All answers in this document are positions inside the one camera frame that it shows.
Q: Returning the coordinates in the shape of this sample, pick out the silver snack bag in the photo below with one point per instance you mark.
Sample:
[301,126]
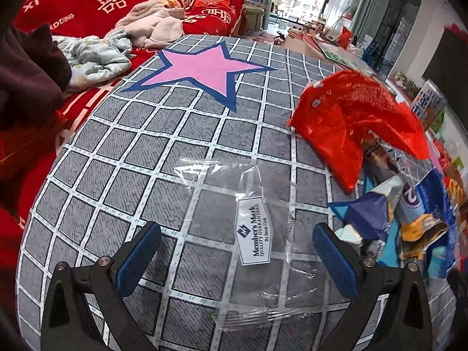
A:
[402,201]

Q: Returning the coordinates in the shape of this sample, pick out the cartoon snack bag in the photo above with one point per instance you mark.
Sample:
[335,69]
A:
[457,190]

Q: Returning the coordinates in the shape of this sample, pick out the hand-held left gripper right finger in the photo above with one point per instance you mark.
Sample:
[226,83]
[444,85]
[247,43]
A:
[334,259]

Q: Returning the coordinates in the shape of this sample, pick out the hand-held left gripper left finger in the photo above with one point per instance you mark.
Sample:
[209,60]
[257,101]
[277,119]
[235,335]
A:
[139,259]

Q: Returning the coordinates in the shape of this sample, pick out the grey curtain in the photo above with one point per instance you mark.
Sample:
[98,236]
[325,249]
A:
[373,3]

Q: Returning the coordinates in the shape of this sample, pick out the clear plastic bag white label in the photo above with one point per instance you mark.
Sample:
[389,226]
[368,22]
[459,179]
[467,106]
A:
[256,234]

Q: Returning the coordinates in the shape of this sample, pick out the red plastic bag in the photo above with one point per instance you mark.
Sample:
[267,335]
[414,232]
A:
[329,117]

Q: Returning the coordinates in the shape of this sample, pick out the grey checked tablecloth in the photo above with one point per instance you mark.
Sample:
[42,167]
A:
[146,146]

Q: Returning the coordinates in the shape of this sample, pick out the dark maroon garment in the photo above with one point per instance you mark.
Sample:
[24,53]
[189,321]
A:
[29,76]

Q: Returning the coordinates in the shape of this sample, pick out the beige recliner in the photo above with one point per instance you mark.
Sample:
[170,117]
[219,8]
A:
[255,16]

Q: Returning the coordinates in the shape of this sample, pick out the floral quilt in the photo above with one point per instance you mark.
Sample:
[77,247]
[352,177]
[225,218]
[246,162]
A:
[91,56]

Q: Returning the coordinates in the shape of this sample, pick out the yellow snack packet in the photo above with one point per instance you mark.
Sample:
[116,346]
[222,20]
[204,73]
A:
[424,232]

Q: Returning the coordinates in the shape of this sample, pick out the blue snack bag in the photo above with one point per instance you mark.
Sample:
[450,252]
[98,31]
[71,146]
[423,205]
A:
[435,208]

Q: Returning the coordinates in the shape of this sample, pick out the pink plush blanket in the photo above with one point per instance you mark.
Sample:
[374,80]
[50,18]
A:
[153,25]

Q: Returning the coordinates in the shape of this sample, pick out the small white printed packet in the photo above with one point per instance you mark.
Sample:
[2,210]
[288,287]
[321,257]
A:
[369,248]

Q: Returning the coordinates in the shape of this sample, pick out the pink box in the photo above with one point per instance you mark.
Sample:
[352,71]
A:
[440,153]

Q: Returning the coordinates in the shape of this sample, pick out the red sofa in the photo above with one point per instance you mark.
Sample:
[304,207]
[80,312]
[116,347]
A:
[109,11]

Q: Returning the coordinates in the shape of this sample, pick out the navy foil bag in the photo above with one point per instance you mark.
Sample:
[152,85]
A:
[365,214]

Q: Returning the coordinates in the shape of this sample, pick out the wall television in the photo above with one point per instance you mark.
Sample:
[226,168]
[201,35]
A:
[448,65]

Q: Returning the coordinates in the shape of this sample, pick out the dark glass cabinet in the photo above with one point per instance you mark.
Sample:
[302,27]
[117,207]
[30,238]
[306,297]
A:
[402,25]

